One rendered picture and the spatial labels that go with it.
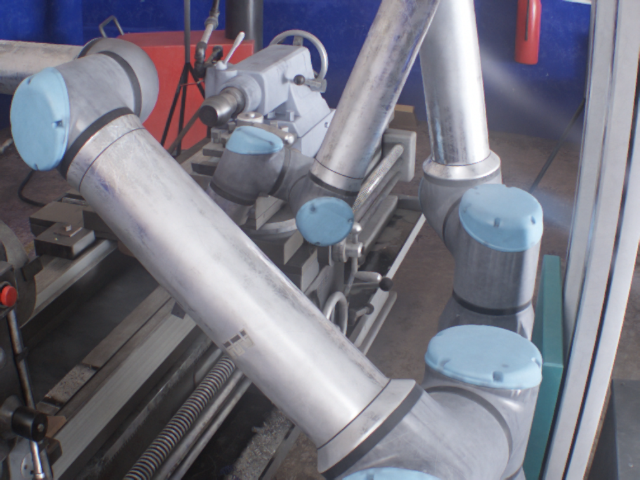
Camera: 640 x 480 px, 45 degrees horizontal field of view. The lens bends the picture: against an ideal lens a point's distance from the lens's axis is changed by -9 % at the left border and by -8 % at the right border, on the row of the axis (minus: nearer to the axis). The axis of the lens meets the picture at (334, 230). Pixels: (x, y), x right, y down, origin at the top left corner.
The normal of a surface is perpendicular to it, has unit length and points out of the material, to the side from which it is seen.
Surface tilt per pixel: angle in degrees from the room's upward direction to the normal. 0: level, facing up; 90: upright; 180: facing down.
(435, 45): 96
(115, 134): 42
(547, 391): 90
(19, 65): 63
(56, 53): 31
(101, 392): 36
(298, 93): 70
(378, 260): 0
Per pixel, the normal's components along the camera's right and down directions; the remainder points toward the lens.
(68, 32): 0.95, 0.15
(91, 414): 0.57, -0.65
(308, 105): 0.87, -0.23
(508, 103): -0.31, 0.40
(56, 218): 0.02, -0.91
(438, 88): -0.52, 0.45
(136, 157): 0.31, -0.42
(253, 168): 0.22, 0.40
